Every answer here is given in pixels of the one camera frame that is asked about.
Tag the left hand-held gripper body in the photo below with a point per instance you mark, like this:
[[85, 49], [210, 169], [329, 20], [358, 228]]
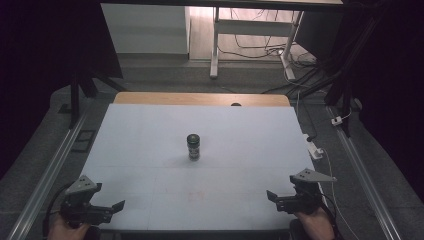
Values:
[[83, 206]]

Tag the white power strip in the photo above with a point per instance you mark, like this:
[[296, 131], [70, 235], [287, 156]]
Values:
[[313, 148]]

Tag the white cabinet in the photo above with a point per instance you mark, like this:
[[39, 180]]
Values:
[[145, 28]]

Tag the person's left hand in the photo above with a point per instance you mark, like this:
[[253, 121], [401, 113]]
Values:
[[65, 230]]

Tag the white desk frame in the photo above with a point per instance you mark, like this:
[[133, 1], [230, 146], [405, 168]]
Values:
[[253, 28]]

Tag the black table grommet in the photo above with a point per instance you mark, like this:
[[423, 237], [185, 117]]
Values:
[[236, 104]]

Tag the aluminium rail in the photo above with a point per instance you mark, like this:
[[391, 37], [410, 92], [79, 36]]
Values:
[[363, 180], [46, 180]]

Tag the small white plug adapter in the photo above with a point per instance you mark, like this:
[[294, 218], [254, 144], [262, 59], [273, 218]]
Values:
[[336, 120]]

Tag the white table mat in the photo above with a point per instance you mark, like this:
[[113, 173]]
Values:
[[200, 186]]

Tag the black rectangular floor frame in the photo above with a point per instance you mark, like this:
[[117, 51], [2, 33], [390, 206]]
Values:
[[83, 140]]

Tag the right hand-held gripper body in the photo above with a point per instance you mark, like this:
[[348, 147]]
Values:
[[305, 195]]

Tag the person's right hand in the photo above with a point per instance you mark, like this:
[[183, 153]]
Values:
[[316, 225]]

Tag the wooden table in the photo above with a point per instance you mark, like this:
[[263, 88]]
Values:
[[200, 99]]

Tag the black metal stand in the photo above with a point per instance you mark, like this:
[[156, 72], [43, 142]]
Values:
[[343, 90], [75, 96]]

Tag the small dark spice jar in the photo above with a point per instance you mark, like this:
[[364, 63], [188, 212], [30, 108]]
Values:
[[193, 148]]

